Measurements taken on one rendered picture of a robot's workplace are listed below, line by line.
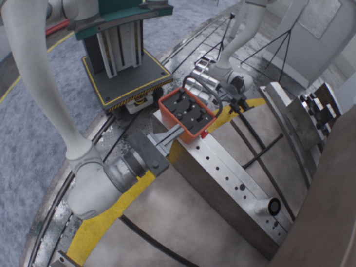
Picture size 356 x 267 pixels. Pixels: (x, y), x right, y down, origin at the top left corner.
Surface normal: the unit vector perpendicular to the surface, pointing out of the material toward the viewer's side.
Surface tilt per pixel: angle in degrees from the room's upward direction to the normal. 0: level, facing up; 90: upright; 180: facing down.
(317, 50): 90
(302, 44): 90
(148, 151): 0
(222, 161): 0
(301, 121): 90
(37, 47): 82
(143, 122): 0
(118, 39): 90
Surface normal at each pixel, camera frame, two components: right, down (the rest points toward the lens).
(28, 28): 0.85, 0.35
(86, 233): 0.13, -0.43
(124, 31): 0.59, 0.76
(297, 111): -0.93, 0.26
